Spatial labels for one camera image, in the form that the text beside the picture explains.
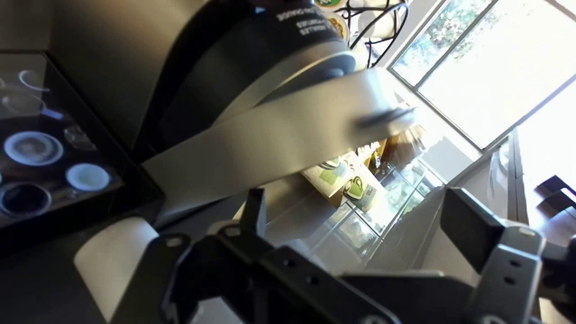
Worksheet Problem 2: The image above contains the black wire pod carousel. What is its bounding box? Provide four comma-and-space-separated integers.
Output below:
311, 0, 412, 68

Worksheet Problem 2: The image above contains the black silver Keurig coffeemaker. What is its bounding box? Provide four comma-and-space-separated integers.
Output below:
0, 0, 209, 324

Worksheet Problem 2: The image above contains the bright window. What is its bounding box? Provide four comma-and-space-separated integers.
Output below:
387, 0, 576, 153

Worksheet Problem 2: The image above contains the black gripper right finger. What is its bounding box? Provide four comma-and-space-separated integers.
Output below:
439, 185, 549, 324

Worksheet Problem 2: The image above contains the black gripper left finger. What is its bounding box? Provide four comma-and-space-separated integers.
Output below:
110, 187, 401, 324

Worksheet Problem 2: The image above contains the dark chair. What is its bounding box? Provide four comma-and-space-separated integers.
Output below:
533, 172, 576, 243

